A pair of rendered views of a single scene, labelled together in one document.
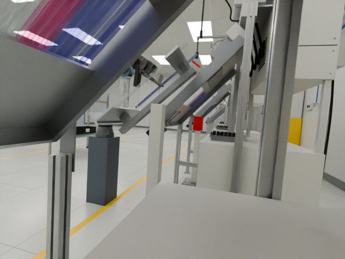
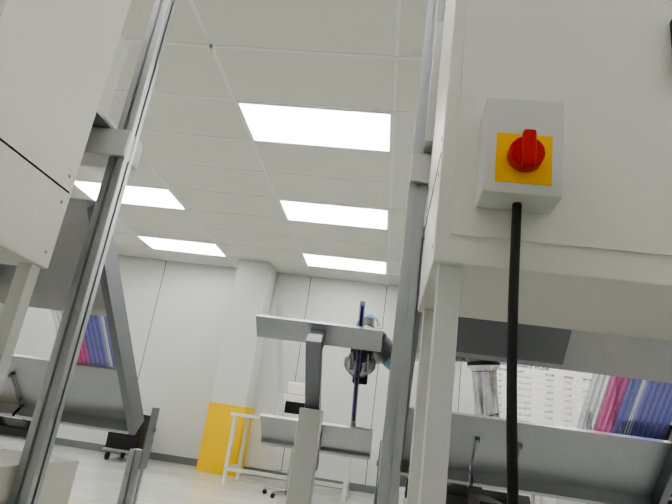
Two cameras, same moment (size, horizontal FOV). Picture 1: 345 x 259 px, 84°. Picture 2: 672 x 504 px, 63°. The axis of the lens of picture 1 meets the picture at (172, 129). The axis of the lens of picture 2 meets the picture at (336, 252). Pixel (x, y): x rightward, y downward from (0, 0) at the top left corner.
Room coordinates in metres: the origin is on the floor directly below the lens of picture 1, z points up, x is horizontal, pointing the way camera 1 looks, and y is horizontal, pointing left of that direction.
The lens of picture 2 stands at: (0.76, -1.46, 0.77)
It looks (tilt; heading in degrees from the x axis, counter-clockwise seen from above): 18 degrees up; 83
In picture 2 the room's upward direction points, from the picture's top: 8 degrees clockwise
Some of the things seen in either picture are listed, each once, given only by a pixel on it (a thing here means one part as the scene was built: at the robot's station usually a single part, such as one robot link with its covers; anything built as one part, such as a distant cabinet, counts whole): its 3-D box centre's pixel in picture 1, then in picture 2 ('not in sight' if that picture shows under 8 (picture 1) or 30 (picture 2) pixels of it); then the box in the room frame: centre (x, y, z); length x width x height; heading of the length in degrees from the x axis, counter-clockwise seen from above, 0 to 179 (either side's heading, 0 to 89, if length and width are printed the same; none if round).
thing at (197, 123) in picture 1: (196, 149); not in sight; (2.20, -0.29, 0.39); 0.24 x 0.24 x 0.78; 76
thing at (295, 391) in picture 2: not in sight; (296, 401); (1.44, 5.66, 1.03); 0.44 x 0.37 x 0.46; 171
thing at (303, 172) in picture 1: (245, 182); not in sight; (1.39, -0.57, 0.31); 0.70 x 0.65 x 0.62; 166
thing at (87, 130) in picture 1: (81, 130); not in sight; (3.35, 1.59, 0.41); 0.57 x 0.17 x 0.11; 166
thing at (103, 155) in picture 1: (103, 168); not in sight; (1.61, 0.57, 0.27); 0.18 x 0.18 x 0.55; 75
